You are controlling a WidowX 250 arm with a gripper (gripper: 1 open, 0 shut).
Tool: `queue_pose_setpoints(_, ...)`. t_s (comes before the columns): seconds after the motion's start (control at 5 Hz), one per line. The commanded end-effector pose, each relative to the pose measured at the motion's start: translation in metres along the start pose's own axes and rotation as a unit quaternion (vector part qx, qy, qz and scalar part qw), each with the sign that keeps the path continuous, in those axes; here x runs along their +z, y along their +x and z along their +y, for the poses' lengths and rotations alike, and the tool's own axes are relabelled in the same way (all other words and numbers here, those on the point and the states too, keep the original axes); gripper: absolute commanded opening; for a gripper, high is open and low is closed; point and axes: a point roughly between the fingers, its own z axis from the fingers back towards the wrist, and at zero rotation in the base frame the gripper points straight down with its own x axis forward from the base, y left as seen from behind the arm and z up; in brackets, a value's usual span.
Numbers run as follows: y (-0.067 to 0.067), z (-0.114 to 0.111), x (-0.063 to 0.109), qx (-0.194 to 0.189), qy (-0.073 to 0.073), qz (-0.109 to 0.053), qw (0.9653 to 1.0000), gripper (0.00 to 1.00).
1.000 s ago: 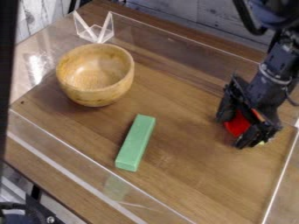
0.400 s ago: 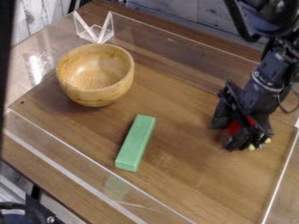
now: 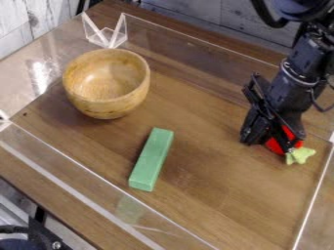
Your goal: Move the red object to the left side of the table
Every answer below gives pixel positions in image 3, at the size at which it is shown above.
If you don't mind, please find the wooden bowl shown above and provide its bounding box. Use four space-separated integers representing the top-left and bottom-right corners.
63 49 150 119

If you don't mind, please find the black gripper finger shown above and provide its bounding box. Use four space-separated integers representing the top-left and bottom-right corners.
271 125 301 154
240 108 271 146

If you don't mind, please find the clear acrylic corner bracket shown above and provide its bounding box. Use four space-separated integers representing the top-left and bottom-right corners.
81 13 128 49

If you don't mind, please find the red plush strawberry toy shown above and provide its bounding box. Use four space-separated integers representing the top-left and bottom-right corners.
264 136 315 165

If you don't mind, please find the green rectangular block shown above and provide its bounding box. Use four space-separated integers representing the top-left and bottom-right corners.
128 128 174 191

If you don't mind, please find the dark robot arm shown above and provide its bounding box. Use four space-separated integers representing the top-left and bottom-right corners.
240 0 334 155

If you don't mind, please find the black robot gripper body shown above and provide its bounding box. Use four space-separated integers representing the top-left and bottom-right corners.
243 73 306 140

